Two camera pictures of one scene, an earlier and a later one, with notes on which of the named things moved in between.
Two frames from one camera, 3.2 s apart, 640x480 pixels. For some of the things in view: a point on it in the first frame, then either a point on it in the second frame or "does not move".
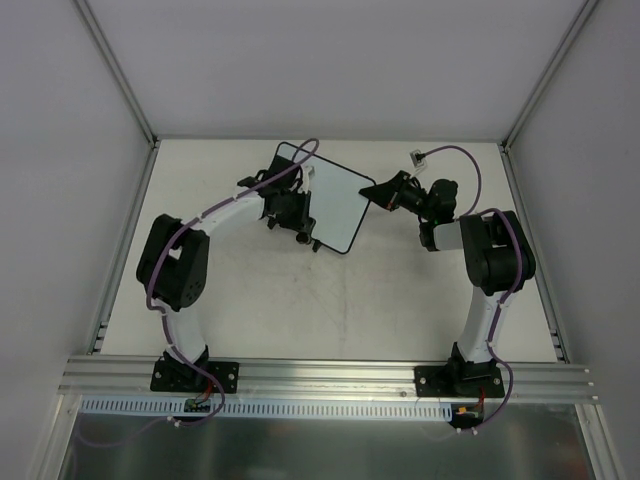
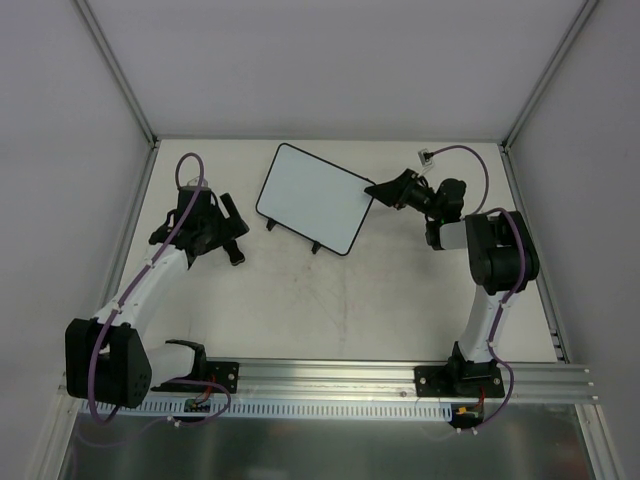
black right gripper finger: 383,193 does not move
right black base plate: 456,381 does not move
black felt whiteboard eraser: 303,237 → 236,257
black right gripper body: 398,191 does not move
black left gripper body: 298,220 → 223,230
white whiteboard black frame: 337,206 does not move
